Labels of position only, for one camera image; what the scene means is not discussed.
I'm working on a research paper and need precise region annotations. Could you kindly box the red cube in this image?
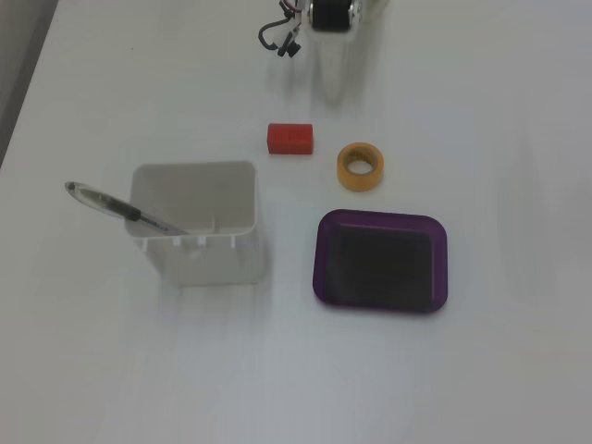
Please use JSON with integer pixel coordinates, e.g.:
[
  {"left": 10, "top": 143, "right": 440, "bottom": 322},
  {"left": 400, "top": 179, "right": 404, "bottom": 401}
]
[{"left": 266, "top": 122, "right": 315, "bottom": 156}]

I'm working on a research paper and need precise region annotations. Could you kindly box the purple metal tray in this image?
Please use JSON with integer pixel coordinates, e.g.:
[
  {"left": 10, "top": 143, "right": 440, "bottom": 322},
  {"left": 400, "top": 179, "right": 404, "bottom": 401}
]
[{"left": 312, "top": 208, "right": 450, "bottom": 316}]

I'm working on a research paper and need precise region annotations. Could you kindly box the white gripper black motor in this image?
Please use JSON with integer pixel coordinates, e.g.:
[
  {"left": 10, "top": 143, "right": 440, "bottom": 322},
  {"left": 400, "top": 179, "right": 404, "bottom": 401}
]
[{"left": 302, "top": 0, "right": 371, "bottom": 107}]

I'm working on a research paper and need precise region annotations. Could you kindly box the black clear ballpoint pen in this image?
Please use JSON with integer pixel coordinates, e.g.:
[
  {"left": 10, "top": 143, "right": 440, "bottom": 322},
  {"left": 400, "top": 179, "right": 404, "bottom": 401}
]
[{"left": 64, "top": 180, "right": 189, "bottom": 236}]

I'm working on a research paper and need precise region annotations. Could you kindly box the white rectangular box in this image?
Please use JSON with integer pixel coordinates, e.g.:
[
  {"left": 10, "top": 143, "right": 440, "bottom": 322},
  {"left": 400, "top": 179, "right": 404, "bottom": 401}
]
[{"left": 125, "top": 160, "right": 265, "bottom": 288}]

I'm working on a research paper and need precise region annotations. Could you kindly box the yellow tape roll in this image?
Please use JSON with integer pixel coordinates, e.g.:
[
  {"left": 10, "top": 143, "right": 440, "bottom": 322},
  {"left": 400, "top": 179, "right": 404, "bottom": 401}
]
[{"left": 336, "top": 142, "right": 386, "bottom": 193}]

